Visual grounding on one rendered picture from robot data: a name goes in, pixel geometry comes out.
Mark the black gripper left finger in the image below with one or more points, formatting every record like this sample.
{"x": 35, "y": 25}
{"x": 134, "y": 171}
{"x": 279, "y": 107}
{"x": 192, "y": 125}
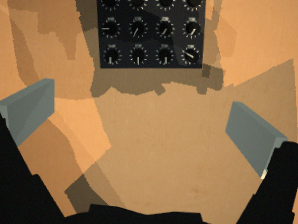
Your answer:
{"x": 24, "y": 198}

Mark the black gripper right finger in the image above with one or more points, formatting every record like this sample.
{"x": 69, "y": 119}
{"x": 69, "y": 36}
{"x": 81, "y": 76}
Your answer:
{"x": 261, "y": 143}

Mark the black knob panel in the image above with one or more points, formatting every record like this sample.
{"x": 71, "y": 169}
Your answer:
{"x": 150, "y": 40}

